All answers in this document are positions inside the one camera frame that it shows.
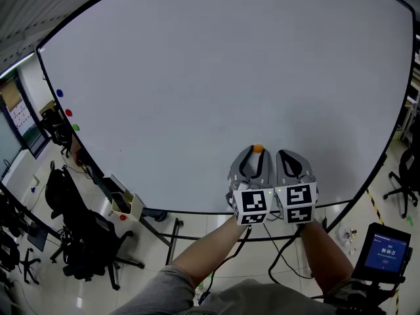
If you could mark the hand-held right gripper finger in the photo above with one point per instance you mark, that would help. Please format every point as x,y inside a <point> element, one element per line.
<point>281,172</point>
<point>309,174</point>

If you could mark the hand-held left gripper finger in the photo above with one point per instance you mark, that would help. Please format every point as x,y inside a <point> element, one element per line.
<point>267,172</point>
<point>235,172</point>

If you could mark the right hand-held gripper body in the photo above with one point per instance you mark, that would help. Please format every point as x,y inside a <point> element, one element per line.
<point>298,205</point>

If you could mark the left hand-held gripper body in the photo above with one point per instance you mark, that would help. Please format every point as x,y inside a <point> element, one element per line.
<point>252,205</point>

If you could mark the orange round magnet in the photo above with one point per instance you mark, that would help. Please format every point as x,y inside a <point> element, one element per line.
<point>258,148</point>

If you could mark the green round magnet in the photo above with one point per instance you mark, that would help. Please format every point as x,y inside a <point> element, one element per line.
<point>75,127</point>

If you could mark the blue round magnet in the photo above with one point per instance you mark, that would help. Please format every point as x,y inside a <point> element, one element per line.
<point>59,92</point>

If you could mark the person's left forearm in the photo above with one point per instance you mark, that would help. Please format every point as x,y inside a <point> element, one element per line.
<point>210,254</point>

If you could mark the person's right forearm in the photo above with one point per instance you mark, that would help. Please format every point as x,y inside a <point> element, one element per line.
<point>325,254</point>

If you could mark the small white fan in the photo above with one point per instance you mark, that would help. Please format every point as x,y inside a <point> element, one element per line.
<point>345,239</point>

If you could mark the small blue yellow box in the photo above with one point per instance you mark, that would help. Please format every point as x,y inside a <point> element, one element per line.
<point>353,233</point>

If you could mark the whiteboard on black stand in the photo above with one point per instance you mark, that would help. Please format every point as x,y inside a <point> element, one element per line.
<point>213,94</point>

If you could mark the person's grey shirt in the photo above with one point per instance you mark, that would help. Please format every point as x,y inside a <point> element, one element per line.
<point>256,299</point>

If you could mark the black screen device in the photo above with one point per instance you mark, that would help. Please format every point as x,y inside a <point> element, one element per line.
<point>384,251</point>

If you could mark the white storage box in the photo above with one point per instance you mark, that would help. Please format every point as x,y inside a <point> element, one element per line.
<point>136,207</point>

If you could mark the black phone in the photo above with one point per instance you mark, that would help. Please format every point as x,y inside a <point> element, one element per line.
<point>120,201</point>

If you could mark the black and white board eraser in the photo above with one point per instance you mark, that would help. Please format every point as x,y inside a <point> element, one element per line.
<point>113,183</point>

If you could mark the wooden shelf rack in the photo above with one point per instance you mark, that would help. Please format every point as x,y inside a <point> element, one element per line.
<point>411,94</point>

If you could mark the black mesh office chair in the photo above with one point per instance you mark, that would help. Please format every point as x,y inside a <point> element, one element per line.
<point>88,235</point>

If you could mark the pale green bottle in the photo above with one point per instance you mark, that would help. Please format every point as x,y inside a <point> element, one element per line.
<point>36,180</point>

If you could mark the black display on rolling stand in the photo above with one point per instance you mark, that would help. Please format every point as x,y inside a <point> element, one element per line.
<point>29,215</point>

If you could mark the white low cabinet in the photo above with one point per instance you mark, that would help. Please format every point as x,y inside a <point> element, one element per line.
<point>19,162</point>

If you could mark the brown and white door poster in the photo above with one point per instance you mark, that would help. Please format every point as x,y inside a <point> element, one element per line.
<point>16,110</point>

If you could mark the long ceiling light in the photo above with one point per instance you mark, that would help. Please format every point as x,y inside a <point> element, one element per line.
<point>16,66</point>

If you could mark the black device mount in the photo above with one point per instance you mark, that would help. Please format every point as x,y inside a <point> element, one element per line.
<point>370,295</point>

